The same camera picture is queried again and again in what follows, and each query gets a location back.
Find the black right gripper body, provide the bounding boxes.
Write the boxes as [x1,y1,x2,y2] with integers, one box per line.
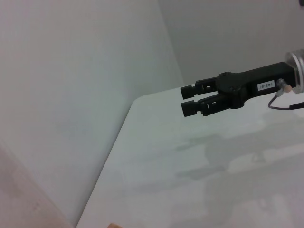
[217,61,297,110]

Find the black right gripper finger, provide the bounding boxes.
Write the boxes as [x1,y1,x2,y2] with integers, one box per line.
[180,94,233,118]
[180,79,221,100]

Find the grey cable with metal plug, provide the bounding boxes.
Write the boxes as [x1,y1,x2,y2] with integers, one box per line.
[267,79,304,111]

